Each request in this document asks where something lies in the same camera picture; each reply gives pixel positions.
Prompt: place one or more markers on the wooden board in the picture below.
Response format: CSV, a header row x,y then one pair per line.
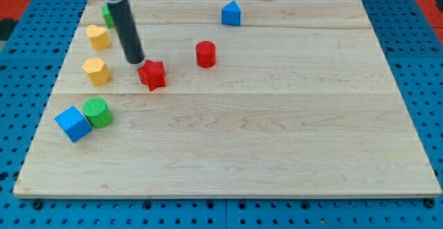
x,y
301,104

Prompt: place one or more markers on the red cylinder block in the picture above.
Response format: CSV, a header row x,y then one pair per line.
x,y
205,54

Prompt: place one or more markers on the red star block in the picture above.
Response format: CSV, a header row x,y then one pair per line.
x,y
152,74

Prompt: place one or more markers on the blue triangular prism block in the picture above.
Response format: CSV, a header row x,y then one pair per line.
x,y
231,14

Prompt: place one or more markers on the green cylinder block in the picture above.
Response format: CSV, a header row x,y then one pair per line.
x,y
97,112

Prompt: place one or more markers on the yellow hexagon block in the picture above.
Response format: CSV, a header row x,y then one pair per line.
x,y
96,71

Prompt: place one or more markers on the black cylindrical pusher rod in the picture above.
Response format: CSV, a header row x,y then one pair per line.
x,y
124,23

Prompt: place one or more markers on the yellow heart block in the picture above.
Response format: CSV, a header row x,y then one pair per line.
x,y
99,37

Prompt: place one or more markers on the green block behind rod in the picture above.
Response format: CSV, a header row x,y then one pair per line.
x,y
107,16

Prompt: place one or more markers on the blue cube block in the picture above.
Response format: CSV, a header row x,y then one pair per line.
x,y
73,123

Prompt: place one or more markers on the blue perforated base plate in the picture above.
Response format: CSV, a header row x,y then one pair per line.
x,y
35,36

